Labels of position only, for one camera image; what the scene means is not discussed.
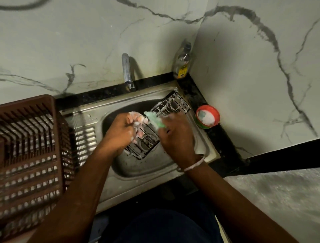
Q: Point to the person's left forearm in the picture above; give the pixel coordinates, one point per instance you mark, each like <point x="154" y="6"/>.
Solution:
<point x="70" y="197"/>

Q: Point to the clear dish soap bottle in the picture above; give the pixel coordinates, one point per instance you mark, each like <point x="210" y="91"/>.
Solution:
<point x="182" y="61"/>

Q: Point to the person's right forearm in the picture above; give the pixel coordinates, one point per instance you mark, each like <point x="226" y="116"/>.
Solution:
<point x="245" y="205"/>

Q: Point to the orange round container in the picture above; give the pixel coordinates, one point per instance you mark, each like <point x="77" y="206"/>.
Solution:
<point x="207" y="116"/>

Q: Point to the green scrub pad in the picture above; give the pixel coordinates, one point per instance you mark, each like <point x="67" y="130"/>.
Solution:
<point x="155" y="120"/>

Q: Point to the person's dark clothing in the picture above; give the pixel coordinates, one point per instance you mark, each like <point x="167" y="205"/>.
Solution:
<point x="160" y="225"/>

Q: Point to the black wire rack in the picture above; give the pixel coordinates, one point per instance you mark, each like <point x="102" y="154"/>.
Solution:
<point x="142" y="150"/>

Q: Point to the brown plastic dish basket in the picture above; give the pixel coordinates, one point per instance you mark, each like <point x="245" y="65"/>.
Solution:
<point x="27" y="150"/>

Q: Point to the stainless steel sink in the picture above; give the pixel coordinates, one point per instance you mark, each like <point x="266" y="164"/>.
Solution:
<point x="135" y="167"/>

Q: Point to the person's right hand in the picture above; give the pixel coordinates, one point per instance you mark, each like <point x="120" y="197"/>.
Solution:
<point x="178" y="140"/>

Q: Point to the person's left hand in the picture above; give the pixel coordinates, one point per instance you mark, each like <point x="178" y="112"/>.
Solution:
<point x="120" y="135"/>

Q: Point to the chrome faucet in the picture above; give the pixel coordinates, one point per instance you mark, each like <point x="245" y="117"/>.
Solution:
<point x="126" y="67"/>

